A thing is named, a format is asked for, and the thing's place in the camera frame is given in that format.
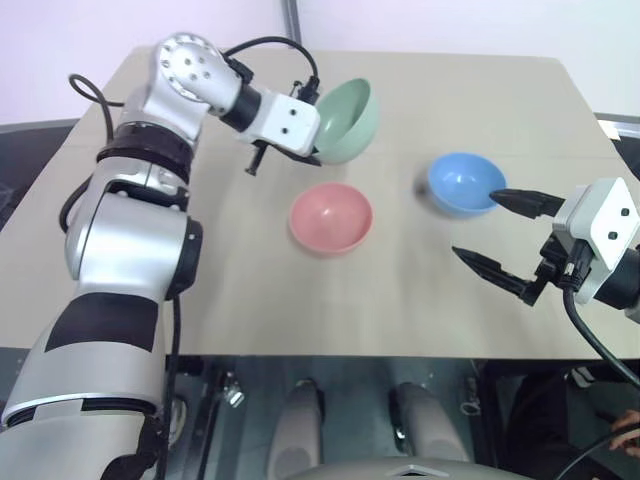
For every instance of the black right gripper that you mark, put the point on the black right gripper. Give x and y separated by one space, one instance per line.
552 260

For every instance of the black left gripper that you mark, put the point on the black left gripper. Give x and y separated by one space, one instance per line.
260 152

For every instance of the green bowl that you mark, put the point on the green bowl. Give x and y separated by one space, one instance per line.
355 125

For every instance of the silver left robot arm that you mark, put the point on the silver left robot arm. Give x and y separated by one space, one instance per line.
125 240

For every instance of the pink bowl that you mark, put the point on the pink bowl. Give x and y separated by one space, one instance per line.
330 220

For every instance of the blue bowl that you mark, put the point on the blue bowl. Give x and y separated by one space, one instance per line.
460 180

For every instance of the bystander bare hand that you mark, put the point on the bystander bare hand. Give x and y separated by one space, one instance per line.
627 430

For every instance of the bystander dark clothing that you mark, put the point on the bystander dark clothing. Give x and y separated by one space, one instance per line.
550 420

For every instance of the grey right robot leg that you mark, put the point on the grey right robot leg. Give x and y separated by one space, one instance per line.
425 425

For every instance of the grey robot leg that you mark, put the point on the grey robot leg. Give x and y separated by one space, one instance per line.
425 425
297 430

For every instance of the grey robot torso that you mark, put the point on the grey robot torso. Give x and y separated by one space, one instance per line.
400 470

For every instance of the grey left robot leg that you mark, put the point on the grey left robot leg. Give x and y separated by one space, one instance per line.
297 430

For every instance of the dark curved platform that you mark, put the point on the dark curved platform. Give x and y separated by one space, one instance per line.
25 165

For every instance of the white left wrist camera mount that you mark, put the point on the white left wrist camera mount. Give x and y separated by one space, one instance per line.
285 117

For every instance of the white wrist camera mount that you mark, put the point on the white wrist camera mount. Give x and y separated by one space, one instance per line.
285 117
607 215

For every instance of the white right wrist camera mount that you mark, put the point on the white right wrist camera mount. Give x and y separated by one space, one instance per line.
607 215

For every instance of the grey metal post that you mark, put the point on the grey metal post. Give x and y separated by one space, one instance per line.
291 17

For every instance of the metal table leg frame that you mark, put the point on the metal table leg frame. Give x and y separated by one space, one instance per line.
215 415

